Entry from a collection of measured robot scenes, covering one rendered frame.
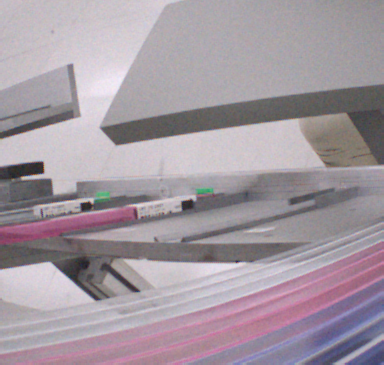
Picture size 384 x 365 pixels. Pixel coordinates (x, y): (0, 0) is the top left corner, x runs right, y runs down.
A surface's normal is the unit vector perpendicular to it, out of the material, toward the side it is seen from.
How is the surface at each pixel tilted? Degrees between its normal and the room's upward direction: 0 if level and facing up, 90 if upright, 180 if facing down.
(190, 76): 0
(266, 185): 43
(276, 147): 0
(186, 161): 0
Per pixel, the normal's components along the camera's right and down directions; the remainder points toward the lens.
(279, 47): -0.56, -0.59
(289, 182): -0.67, 0.11
